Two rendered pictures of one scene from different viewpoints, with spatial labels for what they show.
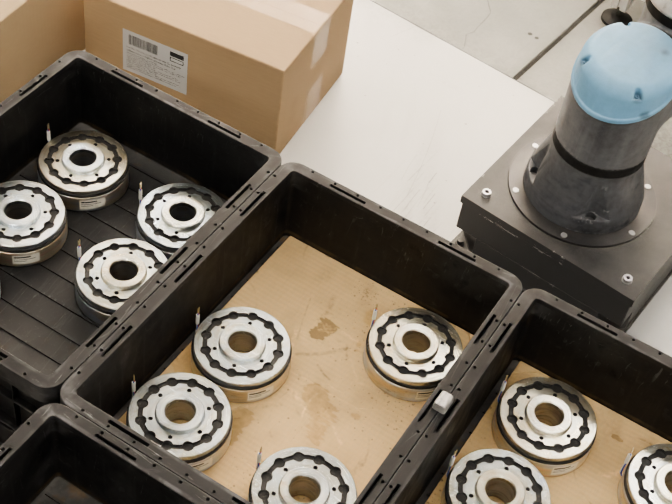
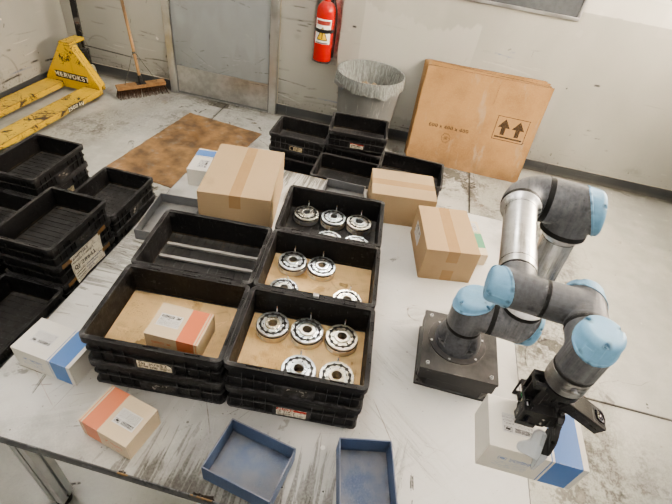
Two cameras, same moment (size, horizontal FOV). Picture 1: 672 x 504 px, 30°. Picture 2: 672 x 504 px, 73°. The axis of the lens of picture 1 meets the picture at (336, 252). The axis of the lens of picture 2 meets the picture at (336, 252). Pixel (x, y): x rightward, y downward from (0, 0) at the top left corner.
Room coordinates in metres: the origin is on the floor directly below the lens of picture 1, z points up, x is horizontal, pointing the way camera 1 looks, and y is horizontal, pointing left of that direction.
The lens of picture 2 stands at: (0.36, -1.04, 1.98)
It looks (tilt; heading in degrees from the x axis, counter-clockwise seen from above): 41 degrees down; 67
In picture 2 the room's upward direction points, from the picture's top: 10 degrees clockwise
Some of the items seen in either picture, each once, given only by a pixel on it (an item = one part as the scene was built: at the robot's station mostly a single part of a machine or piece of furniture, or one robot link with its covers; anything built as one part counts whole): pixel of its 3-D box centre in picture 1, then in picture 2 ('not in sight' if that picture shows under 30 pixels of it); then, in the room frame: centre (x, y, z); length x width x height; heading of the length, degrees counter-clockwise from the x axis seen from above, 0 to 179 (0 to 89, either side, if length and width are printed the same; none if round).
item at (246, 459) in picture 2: not in sight; (249, 463); (0.44, -0.51, 0.74); 0.20 x 0.15 x 0.07; 141
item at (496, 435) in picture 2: not in sight; (527, 440); (1.00, -0.75, 1.09); 0.20 x 0.12 x 0.09; 150
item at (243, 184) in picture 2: not in sight; (244, 189); (0.60, 0.68, 0.80); 0.40 x 0.30 x 0.20; 70
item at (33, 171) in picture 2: not in sight; (46, 190); (-0.39, 1.40, 0.37); 0.40 x 0.30 x 0.45; 60
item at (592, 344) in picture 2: not in sight; (589, 349); (0.98, -0.74, 1.41); 0.09 x 0.08 x 0.11; 54
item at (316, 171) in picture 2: not in sight; (341, 191); (1.32, 1.29, 0.31); 0.40 x 0.30 x 0.34; 150
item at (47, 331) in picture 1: (67, 238); (331, 226); (0.89, 0.29, 0.87); 0.40 x 0.30 x 0.11; 156
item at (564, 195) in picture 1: (591, 163); (460, 331); (1.17, -0.29, 0.85); 0.15 x 0.15 x 0.10
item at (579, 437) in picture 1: (547, 418); (341, 337); (0.77, -0.24, 0.86); 0.10 x 0.10 x 0.01
